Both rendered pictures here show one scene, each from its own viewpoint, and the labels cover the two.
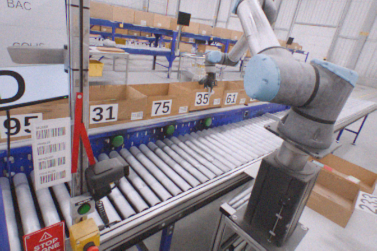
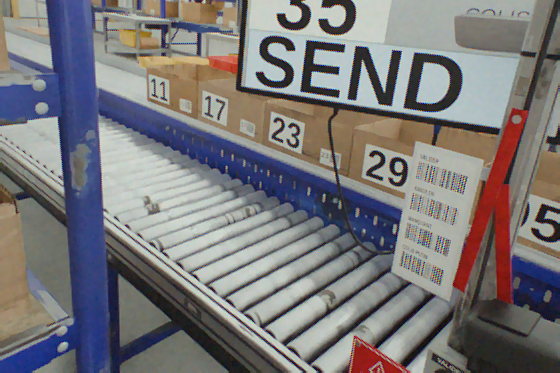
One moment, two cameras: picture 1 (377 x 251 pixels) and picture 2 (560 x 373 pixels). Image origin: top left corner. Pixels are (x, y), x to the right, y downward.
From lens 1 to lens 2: 0.33 m
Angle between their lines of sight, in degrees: 80
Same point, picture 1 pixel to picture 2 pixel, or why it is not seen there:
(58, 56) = not seen: hidden behind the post
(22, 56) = (472, 34)
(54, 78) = not seen: hidden behind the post
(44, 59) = (511, 42)
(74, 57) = (532, 24)
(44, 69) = (509, 67)
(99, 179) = (480, 331)
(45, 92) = (493, 113)
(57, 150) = (440, 219)
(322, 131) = not seen: outside the picture
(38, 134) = (421, 170)
